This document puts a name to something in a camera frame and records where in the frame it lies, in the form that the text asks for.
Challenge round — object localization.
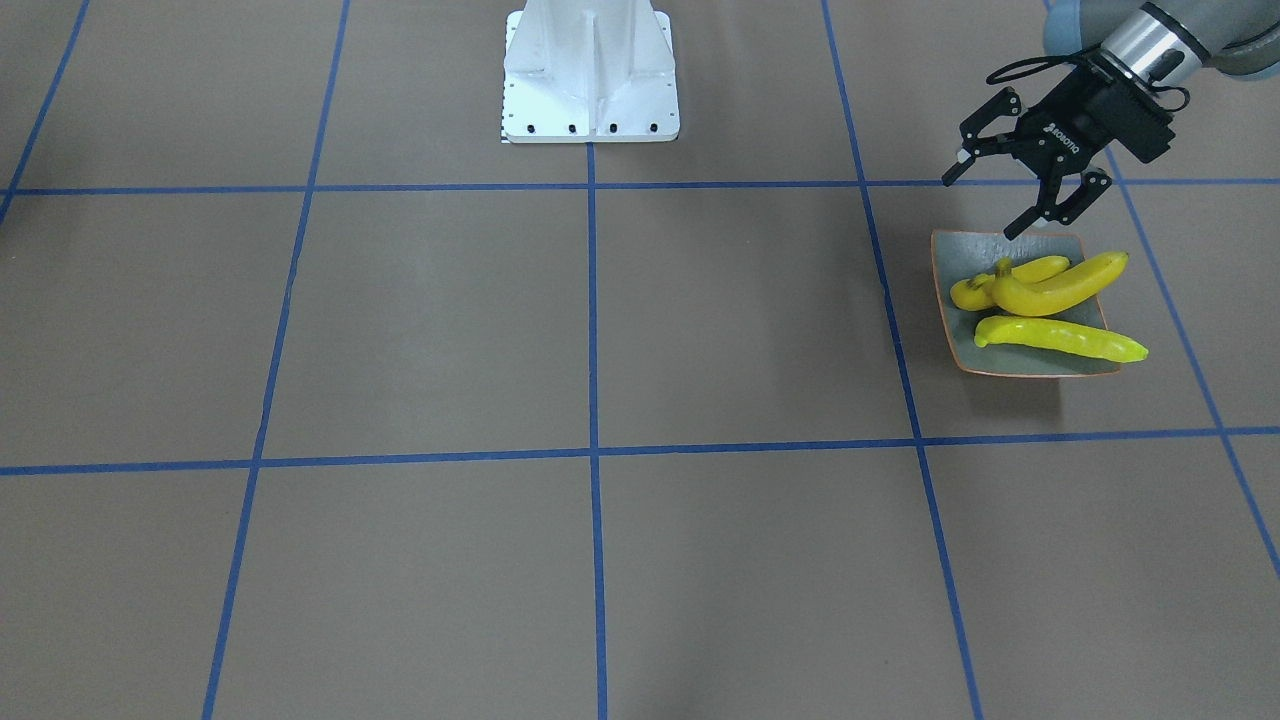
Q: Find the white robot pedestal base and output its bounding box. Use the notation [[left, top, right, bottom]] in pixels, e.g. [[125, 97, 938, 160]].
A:
[[500, 1, 681, 143]]

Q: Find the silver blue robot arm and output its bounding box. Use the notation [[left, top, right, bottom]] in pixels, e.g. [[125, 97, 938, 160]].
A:
[[942, 1, 1279, 240]]

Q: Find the grey square plate orange rim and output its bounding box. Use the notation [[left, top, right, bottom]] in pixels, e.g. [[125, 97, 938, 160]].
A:
[[931, 229, 1121, 379]]

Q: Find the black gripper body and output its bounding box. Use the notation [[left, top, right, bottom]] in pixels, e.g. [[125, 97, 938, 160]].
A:
[[1010, 55, 1175, 201]]

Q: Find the yellow banana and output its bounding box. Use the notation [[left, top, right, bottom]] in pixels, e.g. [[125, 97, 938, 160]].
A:
[[974, 315, 1149, 364], [948, 255, 1071, 313], [989, 251, 1130, 316]]

